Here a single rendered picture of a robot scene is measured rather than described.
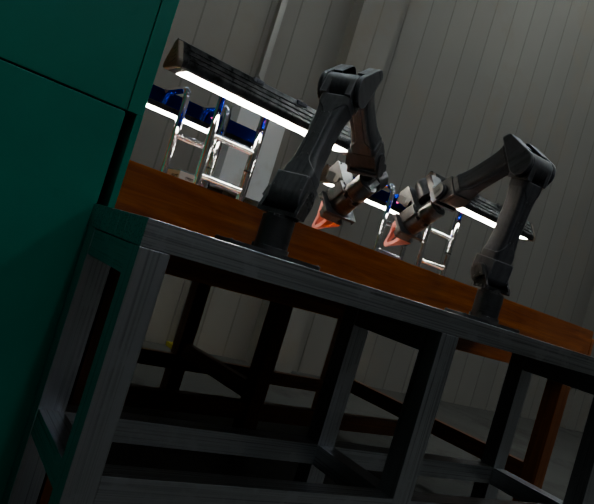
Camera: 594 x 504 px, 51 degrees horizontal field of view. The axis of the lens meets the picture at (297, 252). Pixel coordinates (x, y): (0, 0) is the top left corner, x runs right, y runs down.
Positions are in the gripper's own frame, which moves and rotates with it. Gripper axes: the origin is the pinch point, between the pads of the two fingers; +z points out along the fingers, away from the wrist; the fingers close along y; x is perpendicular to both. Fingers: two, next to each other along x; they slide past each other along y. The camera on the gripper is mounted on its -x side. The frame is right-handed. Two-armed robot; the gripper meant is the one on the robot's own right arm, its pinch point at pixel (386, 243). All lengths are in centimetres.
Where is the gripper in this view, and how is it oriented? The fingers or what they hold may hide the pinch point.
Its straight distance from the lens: 184.1
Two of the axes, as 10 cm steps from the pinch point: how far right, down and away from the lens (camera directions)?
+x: 1.6, 8.2, -5.4
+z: -6.3, 5.1, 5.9
